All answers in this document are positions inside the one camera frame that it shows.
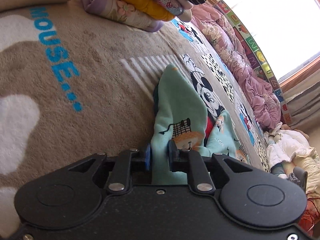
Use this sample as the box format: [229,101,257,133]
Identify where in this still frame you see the red orange clothes pile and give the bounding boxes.
[298,198,319,236]

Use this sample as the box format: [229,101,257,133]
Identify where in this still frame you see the Mickey Mouse plush blanket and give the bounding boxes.
[1,0,267,238]

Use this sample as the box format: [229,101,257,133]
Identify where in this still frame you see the lilac floral folded cloth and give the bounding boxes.
[81,0,164,33]

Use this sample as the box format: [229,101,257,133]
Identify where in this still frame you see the pink purple floral quilt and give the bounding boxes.
[191,3,281,129]

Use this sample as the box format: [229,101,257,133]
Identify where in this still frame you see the grey striped curtain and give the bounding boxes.
[284,80,319,129]

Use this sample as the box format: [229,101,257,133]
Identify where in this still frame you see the teal lion print garment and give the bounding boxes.
[151,64,250,185]

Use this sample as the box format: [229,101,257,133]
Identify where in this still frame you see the colourful alphabet foam mat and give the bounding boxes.
[214,0,292,125]

